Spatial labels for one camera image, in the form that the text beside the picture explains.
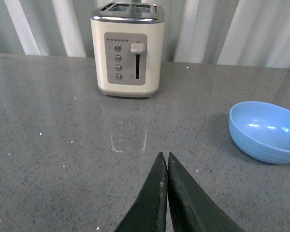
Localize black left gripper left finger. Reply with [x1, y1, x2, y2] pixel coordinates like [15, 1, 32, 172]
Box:
[115, 152, 168, 232]

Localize cream two-slot toaster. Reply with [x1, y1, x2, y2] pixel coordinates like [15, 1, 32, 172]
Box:
[90, 2, 165, 98]

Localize white pleated curtain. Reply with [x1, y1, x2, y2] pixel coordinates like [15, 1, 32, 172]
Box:
[0, 0, 290, 68]

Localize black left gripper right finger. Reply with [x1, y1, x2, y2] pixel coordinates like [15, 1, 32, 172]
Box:
[168, 152, 243, 232]

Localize light blue bowl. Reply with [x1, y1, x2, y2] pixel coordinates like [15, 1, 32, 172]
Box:
[229, 101, 290, 164]

